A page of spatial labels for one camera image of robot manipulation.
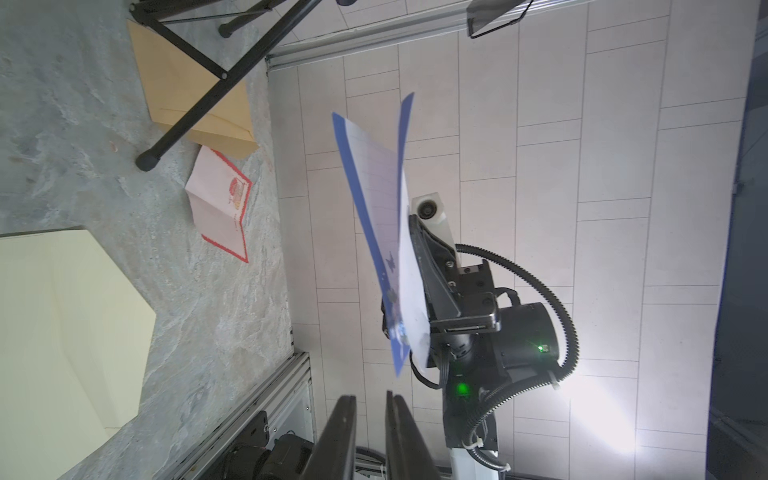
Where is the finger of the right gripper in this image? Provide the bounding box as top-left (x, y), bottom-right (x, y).
top-left (408, 214), bottom-right (461, 321)

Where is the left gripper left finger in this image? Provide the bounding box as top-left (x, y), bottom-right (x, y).
top-left (300, 395), bottom-right (357, 480)

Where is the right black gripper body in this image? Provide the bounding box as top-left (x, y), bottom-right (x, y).
top-left (429, 263), bottom-right (501, 335)

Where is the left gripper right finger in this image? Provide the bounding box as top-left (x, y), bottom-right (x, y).
top-left (385, 391), bottom-right (440, 480)

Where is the white and pink letter paper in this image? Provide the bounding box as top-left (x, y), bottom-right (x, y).
top-left (184, 146), bottom-right (253, 263)

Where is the cream yellow envelope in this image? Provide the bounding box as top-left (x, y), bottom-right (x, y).
top-left (1, 230), bottom-right (156, 479)

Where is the tan kraft envelope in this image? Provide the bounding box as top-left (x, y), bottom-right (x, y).
top-left (127, 21), bottom-right (259, 160)

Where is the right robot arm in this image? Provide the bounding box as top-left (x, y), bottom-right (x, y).
top-left (408, 193), bottom-right (579, 479)

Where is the black perforated music stand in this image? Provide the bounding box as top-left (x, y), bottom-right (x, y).
top-left (128, 0), bottom-right (361, 173)

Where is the aluminium rail frame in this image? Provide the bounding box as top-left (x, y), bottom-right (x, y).
top-left (157, 351), bottom-right (316, 479)

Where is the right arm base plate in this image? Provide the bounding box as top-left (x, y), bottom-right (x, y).
top-left (201, 411), bottom-right (314, 480)

